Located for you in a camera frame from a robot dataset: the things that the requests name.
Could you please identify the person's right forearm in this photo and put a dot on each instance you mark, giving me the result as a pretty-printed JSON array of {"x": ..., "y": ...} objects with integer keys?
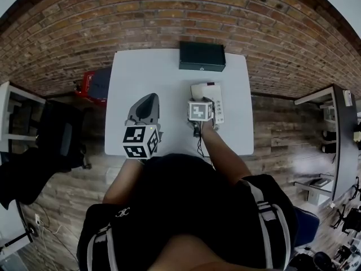
[{"x": 222, "y": 154}]

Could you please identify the black metal box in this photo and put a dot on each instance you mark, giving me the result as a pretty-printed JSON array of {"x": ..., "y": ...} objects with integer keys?
[{"x": 201, "y": 54}]

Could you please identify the person's black striped shirt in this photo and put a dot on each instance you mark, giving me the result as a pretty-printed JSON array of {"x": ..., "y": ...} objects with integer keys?
[{"x": 180, "y": 202}]

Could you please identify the white power strip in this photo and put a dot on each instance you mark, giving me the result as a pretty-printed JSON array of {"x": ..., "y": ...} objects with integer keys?
[{"x": 37, "y": 219}]

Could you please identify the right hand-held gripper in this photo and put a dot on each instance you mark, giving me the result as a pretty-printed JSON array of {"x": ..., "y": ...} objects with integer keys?
[{"x": 198, "y": 111}]

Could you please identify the person's left forearm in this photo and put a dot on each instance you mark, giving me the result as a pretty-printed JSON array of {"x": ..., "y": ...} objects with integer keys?
[{"x": 121, "y": 182}]

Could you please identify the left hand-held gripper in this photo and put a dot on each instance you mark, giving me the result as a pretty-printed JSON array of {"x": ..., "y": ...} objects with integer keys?
[{"x": 138, "y": 140}]

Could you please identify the white shelf unit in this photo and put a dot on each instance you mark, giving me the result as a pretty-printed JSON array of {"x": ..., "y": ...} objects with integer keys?
[{"x": 8, "y": 114}]

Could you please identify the white label sheet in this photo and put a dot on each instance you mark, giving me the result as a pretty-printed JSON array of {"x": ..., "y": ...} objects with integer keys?
[{"x": 347, "y": 97}]

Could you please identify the blue chair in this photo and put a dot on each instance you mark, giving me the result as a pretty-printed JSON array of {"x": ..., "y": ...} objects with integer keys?
[{"x": 307, "y": 227}]

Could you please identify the white telephone base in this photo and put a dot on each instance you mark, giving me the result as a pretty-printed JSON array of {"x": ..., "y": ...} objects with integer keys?
[{"x": 218, "y": 95}]

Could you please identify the black floor stand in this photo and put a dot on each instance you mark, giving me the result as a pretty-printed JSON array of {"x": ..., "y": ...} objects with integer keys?
[{"x": 19, "y": 237}]

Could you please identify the black desk with white frame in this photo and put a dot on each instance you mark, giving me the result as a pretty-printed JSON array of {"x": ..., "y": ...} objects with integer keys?
[{"x": 345, "y": 140}]

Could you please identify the black cloth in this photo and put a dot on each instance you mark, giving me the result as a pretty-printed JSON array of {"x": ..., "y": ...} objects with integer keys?
[{"x": 25, "y": 176}]

